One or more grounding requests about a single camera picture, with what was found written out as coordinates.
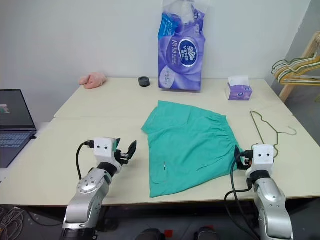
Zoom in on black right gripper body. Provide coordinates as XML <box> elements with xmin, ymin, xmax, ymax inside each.
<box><xmin>237</xmin><ymin>149</ymin><xmax>254</xmax><ymax>172</ymax></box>

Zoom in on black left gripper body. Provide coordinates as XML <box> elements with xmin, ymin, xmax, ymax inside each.
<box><xmin>115</xmin><ymin>149</ymin><xmax>132</xmax><ymax>166</ymax></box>

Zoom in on olive green wire hanger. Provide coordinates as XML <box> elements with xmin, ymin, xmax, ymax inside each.
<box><xmin>250</xmin><ymin>110</ymin><xmax>298</xmax><ymax>159</ymax></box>

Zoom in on green shorts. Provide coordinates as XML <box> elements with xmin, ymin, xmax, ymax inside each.
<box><xmin>141</xmin><ymin>100</ymin><xmax>244</xmax><ymax>199</ymax></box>

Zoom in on purple tissue box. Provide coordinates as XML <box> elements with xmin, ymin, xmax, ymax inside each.
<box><xmin>226</xmin><ymin>74</ymin><xmax>252</xmax><ymax>102</ymax></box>

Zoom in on black round container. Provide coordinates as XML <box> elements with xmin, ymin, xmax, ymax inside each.
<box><xmin>137</xmin><ymin>76</ymin><xmax>151</xmax><ymax>88</ymax></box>

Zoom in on pink cloth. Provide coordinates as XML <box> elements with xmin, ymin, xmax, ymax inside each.
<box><xmin>78</xmin><ymin>71</ymin><xmax>108</xmax><ymax>90</ymax></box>

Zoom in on dark rounded shape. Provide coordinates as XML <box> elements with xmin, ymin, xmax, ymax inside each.
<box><xmin>193</xmin><ymin>225</ymin><xmax>219</xmax><ymax>240</ymax></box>

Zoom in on wooden clothes rack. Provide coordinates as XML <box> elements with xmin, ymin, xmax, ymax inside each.
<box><xmin>278</xmin><ymin>31</ymin><xmax>320</xmax><ymax>103</ymax></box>

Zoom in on dark laptop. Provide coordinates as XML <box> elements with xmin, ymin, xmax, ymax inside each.
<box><xmin>0</xmin><ymin>89</ymin><xmax>38</xmax><ymax>169</ymax></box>

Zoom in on purple tissue multipack bag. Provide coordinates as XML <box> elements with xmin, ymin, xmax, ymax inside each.
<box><xmin>157</xmin><ymin>0</ymin><xmax>207</xmax><ymax>93</ymax></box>

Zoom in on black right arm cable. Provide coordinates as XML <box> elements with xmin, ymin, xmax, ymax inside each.
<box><xmin>223</xmin><ymin>152</ymin><xmax>261</xmax><ymax>240</ymax></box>

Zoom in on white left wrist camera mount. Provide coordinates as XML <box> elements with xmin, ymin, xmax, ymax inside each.
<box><xmin>93</xmin><ymin>136</ymin><xmax>121</xmax><ymax>166</ymax></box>

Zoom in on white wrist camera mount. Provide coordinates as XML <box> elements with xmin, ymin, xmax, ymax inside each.
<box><xmin>250</xmin><ymin>143</ymin><xmax>276</xmax><ymax>171</ymax></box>
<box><xmin>93</xmin><ymin>136</ymin><xmax>121</xmax><ymax>166</ymax></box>

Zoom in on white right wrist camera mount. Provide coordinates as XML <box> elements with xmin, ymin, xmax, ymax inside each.
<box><xmin>250</xmin><ymin>143</ymin><xmax>276</xmax><ymax>171</ymax></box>

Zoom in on white cable bundle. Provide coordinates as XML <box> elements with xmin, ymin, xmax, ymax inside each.
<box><xmin>0</xmin><ymin>206</ymin><xmax>25</xmax><ymax>240</ymax></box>

